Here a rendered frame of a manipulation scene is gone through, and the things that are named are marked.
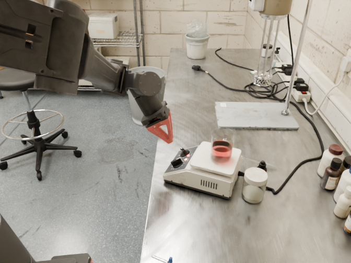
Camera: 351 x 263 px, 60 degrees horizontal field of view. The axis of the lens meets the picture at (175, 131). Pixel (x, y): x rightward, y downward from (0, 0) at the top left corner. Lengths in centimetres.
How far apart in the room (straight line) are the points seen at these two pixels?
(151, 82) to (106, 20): 222
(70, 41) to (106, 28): 254
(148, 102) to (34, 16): 46
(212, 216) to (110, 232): 103
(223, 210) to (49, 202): 138
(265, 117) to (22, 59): 99
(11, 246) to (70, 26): 24
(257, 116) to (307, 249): 59
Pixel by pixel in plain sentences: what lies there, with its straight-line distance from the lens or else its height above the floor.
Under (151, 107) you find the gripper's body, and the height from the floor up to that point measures 98.
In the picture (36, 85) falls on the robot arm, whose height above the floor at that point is 120.
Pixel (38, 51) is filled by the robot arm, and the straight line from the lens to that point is 38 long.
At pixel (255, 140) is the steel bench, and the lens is 109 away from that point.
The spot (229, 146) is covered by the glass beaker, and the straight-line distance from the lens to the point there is 78.
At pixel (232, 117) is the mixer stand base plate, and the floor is 76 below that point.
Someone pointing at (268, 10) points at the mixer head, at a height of 115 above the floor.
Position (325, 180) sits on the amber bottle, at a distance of 94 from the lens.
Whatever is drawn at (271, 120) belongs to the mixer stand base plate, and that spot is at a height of 76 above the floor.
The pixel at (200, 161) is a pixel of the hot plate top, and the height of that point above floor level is 84.
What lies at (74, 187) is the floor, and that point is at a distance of 206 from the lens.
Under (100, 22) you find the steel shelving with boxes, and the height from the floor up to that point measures 71.
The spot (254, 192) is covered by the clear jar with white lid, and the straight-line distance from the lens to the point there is 82.
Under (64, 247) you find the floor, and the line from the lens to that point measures 176.
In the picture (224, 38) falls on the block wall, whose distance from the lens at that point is 321.
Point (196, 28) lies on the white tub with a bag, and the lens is 176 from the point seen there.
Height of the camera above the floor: 135
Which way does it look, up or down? 33 degrees down
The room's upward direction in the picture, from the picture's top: straight up
